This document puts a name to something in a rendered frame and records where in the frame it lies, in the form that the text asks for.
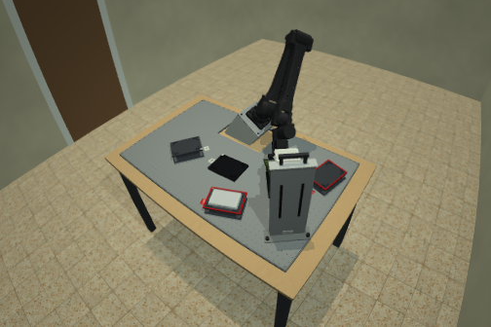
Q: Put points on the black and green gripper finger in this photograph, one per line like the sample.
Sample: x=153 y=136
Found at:
x=267 y=165

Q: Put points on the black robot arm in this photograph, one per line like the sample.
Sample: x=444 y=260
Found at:
x=282 y=91

